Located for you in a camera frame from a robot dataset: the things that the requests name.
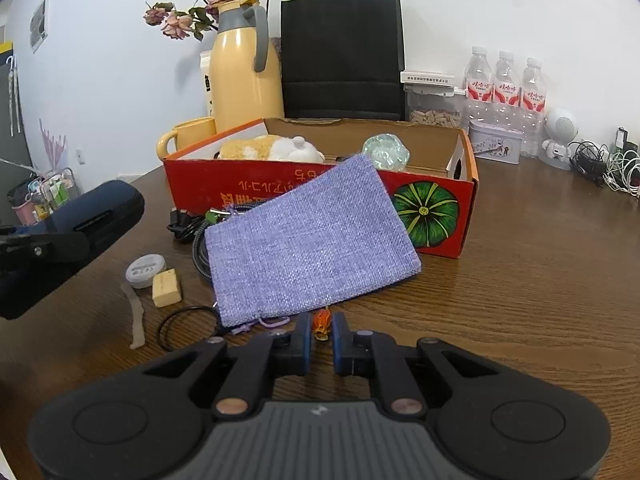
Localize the red cardboard box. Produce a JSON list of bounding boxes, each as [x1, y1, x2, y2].
[[162, 117, 480, 260]]

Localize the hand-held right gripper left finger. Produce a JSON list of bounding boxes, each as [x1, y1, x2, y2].
[[142, 312, 314, 421]]

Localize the clear water bottle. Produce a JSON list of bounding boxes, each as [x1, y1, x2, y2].
[[492, 51, 522, 128], [462, 46, 496, 126], [519, 57, 547, 158]]

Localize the round white disc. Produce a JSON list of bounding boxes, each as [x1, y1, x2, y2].
[[125, 255, 167, 290]]

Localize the dark door panel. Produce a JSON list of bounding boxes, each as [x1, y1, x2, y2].
[[0, 40, 33, 226]]

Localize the purple wall decal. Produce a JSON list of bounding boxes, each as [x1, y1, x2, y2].
[[39, 117, 68, 171]]

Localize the flat white box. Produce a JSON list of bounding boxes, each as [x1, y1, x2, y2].
[[400, 70, 457, 87]]

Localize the white and tan plush toy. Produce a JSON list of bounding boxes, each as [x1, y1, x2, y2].
[[218, 135, 325, 163]]

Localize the black paper bag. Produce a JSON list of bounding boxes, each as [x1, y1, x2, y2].
[[280, 0, 406, 122]]

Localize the wall picture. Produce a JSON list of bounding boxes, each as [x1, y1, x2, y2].
[[29, 0, 50, 54]]

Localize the white robot speaker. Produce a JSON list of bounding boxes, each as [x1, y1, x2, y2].
[[539, 107, 578, 170]]

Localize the yellow thermos jug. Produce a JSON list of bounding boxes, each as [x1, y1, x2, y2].
[[209, 0, 286, 133]]

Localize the translucent strip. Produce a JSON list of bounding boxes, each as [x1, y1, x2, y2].
[[120, 281, 147, 350]]

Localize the black cord loop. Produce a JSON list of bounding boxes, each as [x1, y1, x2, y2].
[[157, 306, 226, 353]]

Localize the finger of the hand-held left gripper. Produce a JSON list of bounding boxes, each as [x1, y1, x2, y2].
[[0, 224, 93, 273]]

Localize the navy zip pouch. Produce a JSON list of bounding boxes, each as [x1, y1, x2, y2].
[[37, 180, 146, 266]]

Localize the beige block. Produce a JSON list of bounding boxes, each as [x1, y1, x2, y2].
[[151, 269, 183, 308]]

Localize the clear container of seeds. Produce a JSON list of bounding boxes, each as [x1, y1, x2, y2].
[[405, 84, 465, 128]]

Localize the black braided cable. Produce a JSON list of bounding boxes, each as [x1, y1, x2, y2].
[[167, 205, 236, 281]]

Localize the tangle of charger cables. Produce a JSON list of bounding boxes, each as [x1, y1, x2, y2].
[[570, 140, 640, 196]]

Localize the iridescent ball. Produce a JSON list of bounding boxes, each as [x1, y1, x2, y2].
[[362, 133, 411, 168]]

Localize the white printed tin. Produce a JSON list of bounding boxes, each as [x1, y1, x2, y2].
[[468, 120, 524, 162]]

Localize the wire storage rack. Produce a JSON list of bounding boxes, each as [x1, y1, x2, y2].
[[7, 167, 78, 226]]

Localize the yellow mug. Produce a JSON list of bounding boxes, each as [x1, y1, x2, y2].
[[157, 116, 218, 161]]

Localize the purple fabric pouch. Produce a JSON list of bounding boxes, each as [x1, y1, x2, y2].
[[204, 154, 422, 335]]

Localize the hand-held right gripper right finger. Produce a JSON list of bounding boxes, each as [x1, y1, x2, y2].
[[332, 312, 501, 421]]

